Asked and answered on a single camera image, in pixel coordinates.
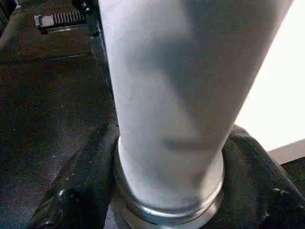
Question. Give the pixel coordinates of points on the white tapered table leg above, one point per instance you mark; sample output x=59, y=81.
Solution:
x=178, y=83

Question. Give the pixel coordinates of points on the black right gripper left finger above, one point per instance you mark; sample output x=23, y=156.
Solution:
x=76, y=195

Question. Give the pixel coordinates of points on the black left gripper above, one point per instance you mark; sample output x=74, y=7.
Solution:
x=62, y=22

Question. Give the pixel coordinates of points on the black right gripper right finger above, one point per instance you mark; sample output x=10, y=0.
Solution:
x=262, y=190

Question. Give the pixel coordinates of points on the black work mat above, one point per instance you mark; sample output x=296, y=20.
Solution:
x=47, y=95

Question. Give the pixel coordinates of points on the white plastic table top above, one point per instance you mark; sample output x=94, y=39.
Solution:
x=274, y=95

